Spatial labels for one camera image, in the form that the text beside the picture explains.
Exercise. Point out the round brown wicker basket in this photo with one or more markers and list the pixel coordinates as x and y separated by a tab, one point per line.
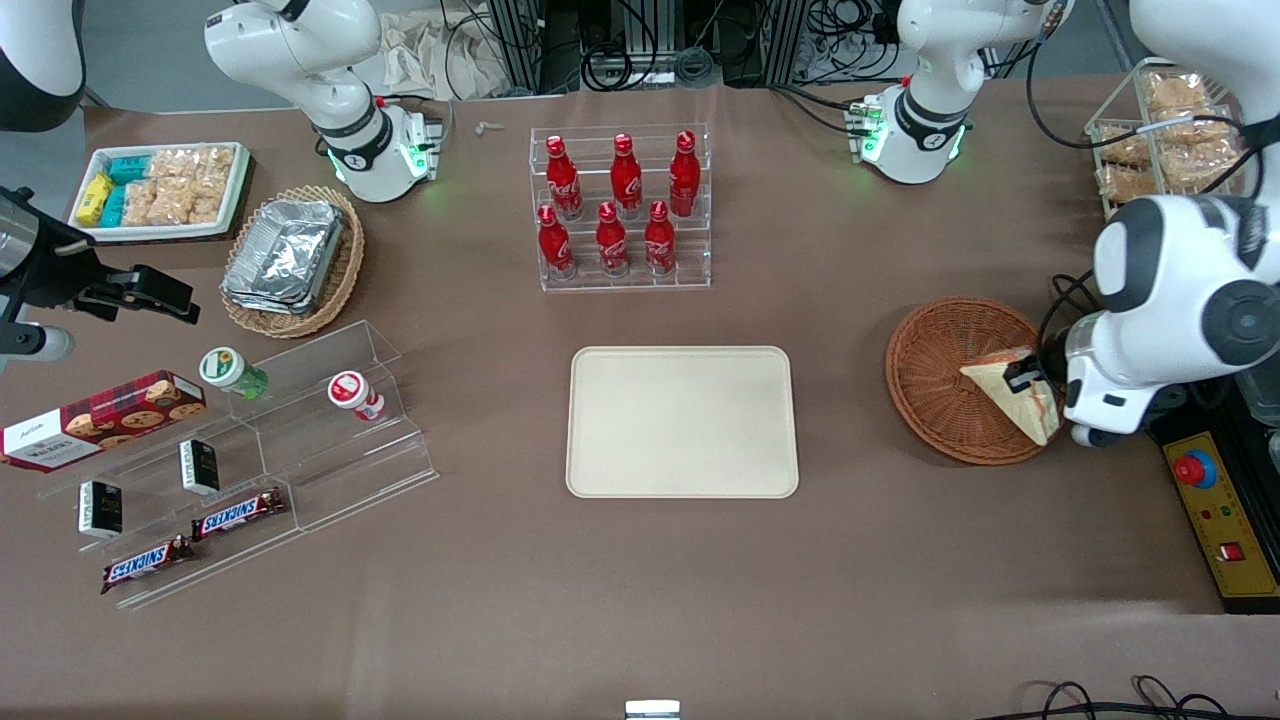
930	380

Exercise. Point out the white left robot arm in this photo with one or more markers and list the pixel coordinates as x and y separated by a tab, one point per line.
1180	260

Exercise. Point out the oval light wicker basket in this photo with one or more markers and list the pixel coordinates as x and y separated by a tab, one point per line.
340	285

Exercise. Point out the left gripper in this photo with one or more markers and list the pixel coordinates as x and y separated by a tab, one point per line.
1049	361

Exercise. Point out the black yellow control box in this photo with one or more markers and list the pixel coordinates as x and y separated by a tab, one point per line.
1215	520

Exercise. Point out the red cola bottle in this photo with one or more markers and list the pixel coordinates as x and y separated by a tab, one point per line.
564	180
555	245
626	175
612	240
684	175
660	240

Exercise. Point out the yellow snack packet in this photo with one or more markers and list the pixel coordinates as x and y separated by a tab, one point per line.
94	200

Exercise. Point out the clear acrylic stepped stand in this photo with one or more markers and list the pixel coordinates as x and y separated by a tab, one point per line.
330	470

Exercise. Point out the snickers chocolate bar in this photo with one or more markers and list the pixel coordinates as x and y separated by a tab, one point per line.
145	563
238	514

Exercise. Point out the red tartan cookie box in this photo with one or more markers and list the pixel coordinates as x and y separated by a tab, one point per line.
100	420

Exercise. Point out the small clear plastic piece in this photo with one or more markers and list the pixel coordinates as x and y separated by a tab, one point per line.
490	127

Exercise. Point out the small black white box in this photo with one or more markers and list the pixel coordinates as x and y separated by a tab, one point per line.
100	508
199	466

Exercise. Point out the green capped drink bottle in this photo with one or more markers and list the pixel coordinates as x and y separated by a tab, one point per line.
230	370

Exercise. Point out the cream plastic tray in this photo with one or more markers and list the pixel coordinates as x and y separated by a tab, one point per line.
680	420

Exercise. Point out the crumpled beige plastic sheet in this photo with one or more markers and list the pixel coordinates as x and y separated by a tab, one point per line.
440	55

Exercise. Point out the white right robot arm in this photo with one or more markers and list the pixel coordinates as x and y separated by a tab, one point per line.
330	100

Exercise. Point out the clear rice cracker bag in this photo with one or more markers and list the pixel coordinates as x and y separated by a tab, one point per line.
172	165
142	204
215	165
207	203
175	203

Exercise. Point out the teal snack packet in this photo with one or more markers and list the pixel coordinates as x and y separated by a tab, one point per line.
114	206
130	169

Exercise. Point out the aluminium frame rack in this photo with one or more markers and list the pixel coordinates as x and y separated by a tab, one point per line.
640	40

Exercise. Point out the white rectangular snack tray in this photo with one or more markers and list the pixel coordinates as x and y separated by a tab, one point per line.
240	190

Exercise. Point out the clear acrylic bottle rack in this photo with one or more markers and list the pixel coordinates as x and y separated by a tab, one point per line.
620	285

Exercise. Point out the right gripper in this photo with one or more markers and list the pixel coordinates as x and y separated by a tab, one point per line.
50	272

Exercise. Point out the stacked aluminium foil containers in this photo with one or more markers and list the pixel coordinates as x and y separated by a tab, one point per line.
285	255

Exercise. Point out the red capped drink bottle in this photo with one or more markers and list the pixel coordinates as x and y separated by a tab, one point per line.
352	392

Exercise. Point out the triangle sandwich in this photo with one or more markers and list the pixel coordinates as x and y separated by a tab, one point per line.
1030	415

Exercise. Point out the bagged fried snack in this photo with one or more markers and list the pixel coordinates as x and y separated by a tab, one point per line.
1122	183
1195	168
1190	130
1122	146
1175	92

